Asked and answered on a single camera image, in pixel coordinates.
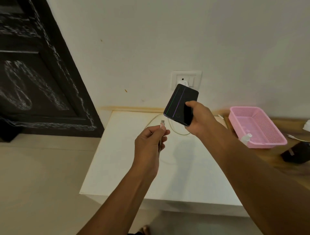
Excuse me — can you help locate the person's left hand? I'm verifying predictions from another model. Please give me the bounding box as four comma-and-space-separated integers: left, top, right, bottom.
132, 125, 171, 179

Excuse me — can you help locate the person's right hand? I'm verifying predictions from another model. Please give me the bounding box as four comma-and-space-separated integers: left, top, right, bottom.
185, 101, 223, 138

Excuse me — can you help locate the white charging cable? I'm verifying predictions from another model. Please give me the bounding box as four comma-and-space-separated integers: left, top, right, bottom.
144, 114, 192, 165

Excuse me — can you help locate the black smartphone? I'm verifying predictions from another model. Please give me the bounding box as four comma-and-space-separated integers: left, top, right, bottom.
163, 84, 199, 127

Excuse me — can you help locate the clear spray bottle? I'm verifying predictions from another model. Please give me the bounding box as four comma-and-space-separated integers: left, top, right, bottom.
238, 133, 253, 147

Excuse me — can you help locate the person's right forearm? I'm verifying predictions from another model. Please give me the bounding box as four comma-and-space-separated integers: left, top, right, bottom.
200, 125, 310, 235

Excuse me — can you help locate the person's left forearm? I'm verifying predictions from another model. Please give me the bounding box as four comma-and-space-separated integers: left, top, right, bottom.
76, 167, 158, 235

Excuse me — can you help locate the pink plastic basket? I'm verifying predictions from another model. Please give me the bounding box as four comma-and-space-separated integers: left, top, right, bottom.
228, 106, 288, 149

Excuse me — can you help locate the brown wooden board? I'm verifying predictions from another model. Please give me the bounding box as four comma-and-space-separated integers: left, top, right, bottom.
222, 116, 310, 189

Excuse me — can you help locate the black power bank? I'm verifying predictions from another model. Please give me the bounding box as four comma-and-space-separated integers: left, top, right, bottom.
280, 141, 310, 165

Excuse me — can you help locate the black carved door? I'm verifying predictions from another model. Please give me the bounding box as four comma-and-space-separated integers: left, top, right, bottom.
0, 0, 105, 142

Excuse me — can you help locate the white wall socket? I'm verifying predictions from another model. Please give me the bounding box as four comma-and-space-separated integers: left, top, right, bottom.
171, 70, 202, 91

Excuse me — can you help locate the thin white loose cable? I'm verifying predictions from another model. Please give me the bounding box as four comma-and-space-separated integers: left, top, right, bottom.
287, 134, 310, 143

